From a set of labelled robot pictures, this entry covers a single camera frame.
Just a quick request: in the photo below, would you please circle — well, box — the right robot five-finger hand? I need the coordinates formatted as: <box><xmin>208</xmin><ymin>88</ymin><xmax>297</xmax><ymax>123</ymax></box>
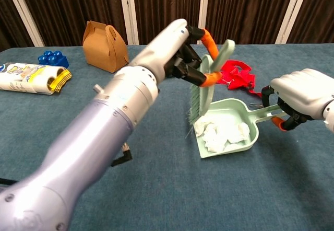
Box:
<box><xmin>261</xmin><ymin>68</ymin><xmax>334</xmax><ymax>132</ymax></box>

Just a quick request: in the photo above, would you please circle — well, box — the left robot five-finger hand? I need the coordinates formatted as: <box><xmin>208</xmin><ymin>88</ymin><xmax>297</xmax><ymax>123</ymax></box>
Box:
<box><xmin>129</xmin><ymin>18</ymin><xmax>222</xmax><ymax>88</ymax></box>

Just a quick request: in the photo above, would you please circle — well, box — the mint green hand broom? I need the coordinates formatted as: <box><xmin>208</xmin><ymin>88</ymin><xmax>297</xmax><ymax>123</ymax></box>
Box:
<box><xmin>185</xmin><ymin>39</ymin><xmax>236</xmax><ymax>137</ymax></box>

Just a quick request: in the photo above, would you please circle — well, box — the mint green dustpan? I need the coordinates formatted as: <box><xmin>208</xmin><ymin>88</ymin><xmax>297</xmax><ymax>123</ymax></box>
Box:
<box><xmin>194</xmin><ymin>98</ymin><xmax>288</xmax><ymax>159</ymax></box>

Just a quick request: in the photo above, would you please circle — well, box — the white paper towel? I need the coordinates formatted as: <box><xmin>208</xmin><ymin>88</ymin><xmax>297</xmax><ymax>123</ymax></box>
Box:
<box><xmin>195</xmin><ymin>121</ymin><xmax>251</xmax><ymax>153</ymax></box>

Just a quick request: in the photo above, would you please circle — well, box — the brown paper gable box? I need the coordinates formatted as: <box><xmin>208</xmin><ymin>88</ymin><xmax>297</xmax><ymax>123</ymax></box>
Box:
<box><xmin>82</xmin><ymin>20</ymin><xmax>130</xmax><ymax>74</ymax></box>

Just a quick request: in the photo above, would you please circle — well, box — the brown pleated curtain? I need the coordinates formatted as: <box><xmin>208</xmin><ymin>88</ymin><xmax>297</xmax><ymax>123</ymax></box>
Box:
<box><xmin>0</xmin><ymin>0</ymin><xmax>334</xmax><ymax>52</ymax></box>

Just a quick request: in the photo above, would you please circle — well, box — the blue toy building brick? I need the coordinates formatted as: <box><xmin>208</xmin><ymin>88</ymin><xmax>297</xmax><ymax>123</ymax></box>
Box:
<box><xmin>38</xmin><ymin>50</ymin><xmax>70</xmax><ymax>69</ymax></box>

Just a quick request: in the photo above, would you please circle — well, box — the blue-grey table mat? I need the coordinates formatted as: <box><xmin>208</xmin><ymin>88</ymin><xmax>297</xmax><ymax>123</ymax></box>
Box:
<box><xmin>0</xmin><ymin>43</ymin><xmax>334</xmax><ymax>231</ymax></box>

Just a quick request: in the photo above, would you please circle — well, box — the white and yellow package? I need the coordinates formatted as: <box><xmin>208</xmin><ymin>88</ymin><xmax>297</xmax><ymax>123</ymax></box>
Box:
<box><xmin>0</xmin><ymin>62</ymin><xmax>73</xmax><ymax>95</ymax></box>

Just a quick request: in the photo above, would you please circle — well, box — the white partition frame post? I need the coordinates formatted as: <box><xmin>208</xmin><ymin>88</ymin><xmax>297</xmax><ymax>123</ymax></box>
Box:
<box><xmin>118</xmin><ymin>0</ymin><xmax>139</xmax><ymax>45</ymax></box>
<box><xmin>2</xmin><ymin>0</ymin><xmax>45</xmax><ymax>48</ymax></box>
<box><xmin>275</xmin><ymin>0</ymin><xmax>305</xmax><ymax>44</ymax></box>
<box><xmin>197</xmin><ymin>0</ymin><xmax>211</xmax><ymax>45</ymax></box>

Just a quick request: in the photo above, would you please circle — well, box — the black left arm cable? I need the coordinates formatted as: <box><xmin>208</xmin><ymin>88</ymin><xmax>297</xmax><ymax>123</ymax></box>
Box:
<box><xmin>0</xmin><ymin>142</ymin><xmax>133</xmax><ymax>186</ymax></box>

